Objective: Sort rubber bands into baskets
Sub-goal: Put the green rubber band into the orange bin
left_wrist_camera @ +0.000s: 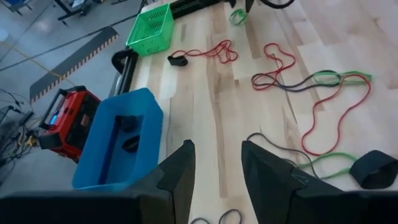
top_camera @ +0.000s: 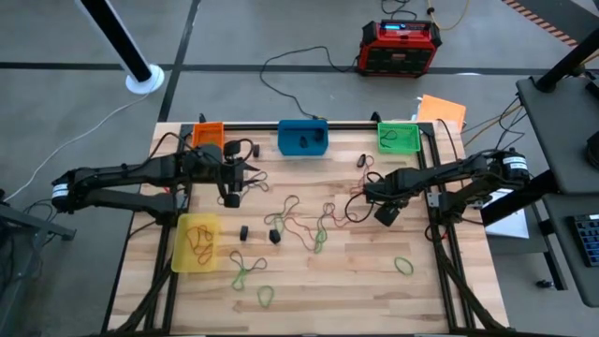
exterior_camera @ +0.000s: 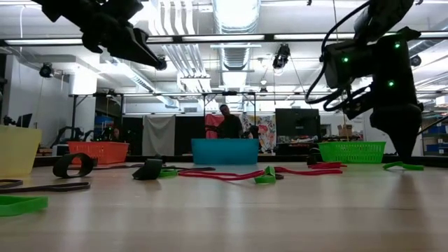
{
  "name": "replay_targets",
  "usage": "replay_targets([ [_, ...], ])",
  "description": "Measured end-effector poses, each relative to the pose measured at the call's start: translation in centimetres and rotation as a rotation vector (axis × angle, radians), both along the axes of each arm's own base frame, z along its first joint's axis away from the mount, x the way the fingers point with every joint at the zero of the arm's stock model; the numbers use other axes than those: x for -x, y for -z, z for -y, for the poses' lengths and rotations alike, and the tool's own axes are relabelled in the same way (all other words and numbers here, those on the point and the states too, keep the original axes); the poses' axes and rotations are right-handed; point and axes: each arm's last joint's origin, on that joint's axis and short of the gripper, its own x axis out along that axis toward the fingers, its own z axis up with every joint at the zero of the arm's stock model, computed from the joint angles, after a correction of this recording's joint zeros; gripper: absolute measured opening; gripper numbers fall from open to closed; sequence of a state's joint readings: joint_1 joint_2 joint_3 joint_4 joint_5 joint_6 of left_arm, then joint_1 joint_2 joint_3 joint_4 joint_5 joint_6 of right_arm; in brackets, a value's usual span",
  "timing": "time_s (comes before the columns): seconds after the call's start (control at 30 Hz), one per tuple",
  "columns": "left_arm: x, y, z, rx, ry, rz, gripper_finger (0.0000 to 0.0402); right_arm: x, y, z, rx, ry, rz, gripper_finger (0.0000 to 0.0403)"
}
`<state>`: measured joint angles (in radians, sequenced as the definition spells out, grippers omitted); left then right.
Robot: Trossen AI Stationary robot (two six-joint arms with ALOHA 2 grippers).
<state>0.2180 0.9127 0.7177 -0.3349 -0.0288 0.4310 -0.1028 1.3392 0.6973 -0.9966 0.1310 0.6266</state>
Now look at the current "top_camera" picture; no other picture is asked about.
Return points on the grey metal stand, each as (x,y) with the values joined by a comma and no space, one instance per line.
(18,262)

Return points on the orange paper sheet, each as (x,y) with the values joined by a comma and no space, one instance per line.
(444,112)

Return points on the orange plastic basket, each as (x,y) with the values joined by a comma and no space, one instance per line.
(208,136)

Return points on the silver metal bracket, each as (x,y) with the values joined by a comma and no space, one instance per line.
(433,199)

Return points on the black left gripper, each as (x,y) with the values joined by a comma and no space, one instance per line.
(229,173)

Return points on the blue plastic bin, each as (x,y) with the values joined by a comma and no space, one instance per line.
(290,140)

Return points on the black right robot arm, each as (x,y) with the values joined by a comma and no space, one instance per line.
(449,171)

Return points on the black desk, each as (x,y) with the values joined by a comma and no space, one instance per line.
(561,131)

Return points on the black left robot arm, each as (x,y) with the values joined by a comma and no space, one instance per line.
(140,171)

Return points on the green plastic basket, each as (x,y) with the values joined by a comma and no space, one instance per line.
(407,140)

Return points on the yellow plastic basket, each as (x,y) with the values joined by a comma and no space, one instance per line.
(180,243)

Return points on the green rubber band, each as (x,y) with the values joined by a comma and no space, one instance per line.
(258,295)
(320,243)
(280,227)
(238,283)
(396,263)

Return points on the black metal beam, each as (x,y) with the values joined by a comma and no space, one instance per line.
(566,61)

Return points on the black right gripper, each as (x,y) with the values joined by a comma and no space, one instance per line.
(386,187)

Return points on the white pole with round base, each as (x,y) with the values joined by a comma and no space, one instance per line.
(145,82)

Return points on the backlit keyboard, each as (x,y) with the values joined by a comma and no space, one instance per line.
(587,238)

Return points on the red black power station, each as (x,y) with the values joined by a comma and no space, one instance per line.
(398,51)

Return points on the thin red rubber band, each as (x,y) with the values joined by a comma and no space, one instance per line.
(346,224)
(188,234)
(373,161)
(196,255)
(286,224)

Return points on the white paper sheet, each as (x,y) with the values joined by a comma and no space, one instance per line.
(510,227)

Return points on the black round desk object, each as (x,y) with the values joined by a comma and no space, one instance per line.
(593,154)

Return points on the small black floor object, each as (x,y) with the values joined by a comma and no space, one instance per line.
(544,283)

